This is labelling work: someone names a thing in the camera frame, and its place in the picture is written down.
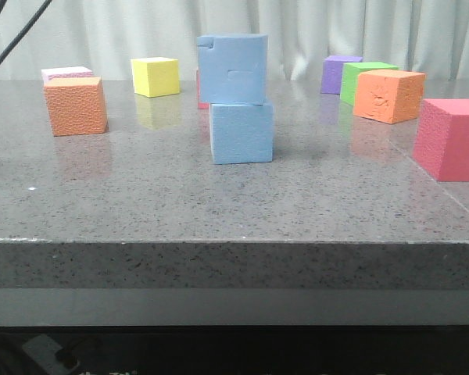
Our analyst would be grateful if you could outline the notched light blue foam cube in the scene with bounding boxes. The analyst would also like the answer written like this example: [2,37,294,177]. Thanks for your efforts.
[197,34,268,105]

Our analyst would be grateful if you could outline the smooth light blue foam cube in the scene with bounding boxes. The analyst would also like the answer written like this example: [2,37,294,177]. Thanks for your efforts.
[209,102,274,164]

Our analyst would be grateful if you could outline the small pink-red foam cube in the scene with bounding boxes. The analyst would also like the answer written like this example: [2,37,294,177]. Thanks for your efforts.
[195,69,209,109]

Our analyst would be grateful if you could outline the yellow foam cube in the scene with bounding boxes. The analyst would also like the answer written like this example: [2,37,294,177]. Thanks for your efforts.
[131,57,180,98]

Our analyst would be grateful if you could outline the purple foam cube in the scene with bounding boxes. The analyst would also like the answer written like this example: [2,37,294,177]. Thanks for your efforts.
[320,55,363,95]

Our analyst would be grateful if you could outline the green foam cube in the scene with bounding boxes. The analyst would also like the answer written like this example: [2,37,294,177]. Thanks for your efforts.
[340,62,399,105]

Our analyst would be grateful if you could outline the textured orange foam cube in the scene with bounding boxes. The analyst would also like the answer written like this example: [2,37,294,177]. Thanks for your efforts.
[43,77,108,136]

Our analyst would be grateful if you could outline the dented orange foam cube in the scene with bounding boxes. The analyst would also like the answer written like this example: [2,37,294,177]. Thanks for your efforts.
[353,70,426,124]

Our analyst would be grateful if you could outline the light pink foam cube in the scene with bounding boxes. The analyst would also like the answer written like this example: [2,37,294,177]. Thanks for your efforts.
[41,66,93,83]

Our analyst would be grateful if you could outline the large red foam cube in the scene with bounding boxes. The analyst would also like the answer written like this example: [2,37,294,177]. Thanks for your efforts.
[413,98,469,182]

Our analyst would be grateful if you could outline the grey curtain backdrop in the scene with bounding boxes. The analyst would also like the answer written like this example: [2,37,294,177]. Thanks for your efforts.
[0,1,469,80]

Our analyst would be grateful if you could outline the black cable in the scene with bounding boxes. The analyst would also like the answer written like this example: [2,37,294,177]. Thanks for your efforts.
[0,0,52,75]

